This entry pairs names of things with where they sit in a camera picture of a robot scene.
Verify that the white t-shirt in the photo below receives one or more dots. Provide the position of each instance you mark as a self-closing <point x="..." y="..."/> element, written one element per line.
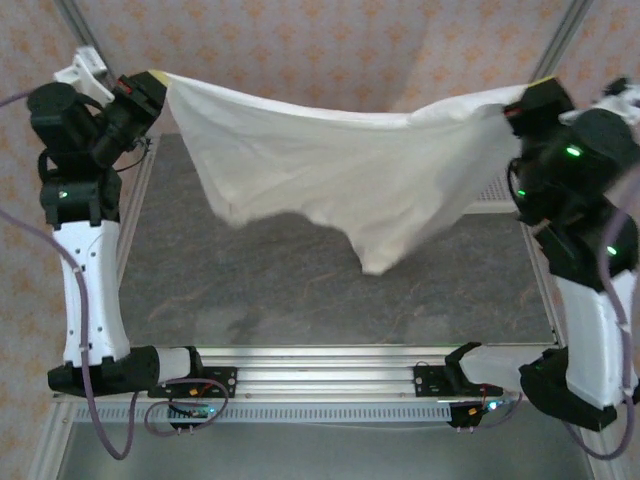
<point x="325" y="170"/>

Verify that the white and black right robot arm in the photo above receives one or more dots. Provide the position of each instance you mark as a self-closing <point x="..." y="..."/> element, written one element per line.
<point x="585" y="340"/>

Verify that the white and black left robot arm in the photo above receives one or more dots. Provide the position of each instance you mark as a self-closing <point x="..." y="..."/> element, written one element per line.
<point x="95" y="300"/>

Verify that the white perforated plastic basket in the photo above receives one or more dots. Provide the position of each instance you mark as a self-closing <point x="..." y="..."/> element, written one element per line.
<point x="492" y="192"/>

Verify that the small controller circuit board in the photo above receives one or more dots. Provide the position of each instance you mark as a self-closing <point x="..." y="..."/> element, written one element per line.
<point x="195" y="411"/>
<point x="492" y="405"/>

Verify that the aluminium mounting rails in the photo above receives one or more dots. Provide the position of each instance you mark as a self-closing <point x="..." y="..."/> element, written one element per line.
<point x="325" y="375"/>

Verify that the aluminium frame post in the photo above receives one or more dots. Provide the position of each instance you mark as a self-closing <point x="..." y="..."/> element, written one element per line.
<point x="562" y="40"/>
<point x="82" y="25"/>

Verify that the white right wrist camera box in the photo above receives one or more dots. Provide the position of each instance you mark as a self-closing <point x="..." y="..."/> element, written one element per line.
<point x="615" y="102"/>

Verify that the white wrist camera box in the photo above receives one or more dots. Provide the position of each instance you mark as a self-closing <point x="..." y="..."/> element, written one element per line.
<point x="82" y="75"/>
<point x="615" y="102"/>

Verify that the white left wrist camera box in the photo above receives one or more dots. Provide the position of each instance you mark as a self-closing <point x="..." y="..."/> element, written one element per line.
<point x="82" y="75"/>

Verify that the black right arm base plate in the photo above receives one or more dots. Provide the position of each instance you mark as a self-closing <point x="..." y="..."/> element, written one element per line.
<point x="425" y="382"/>

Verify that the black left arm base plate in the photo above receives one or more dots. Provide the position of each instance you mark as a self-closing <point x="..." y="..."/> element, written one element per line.
<point x="225" y="382"/>

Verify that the aluminium frame leg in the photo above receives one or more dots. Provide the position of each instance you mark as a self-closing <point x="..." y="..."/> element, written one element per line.
<point x="50" y="440"/>
<point x="607" y="467"/>

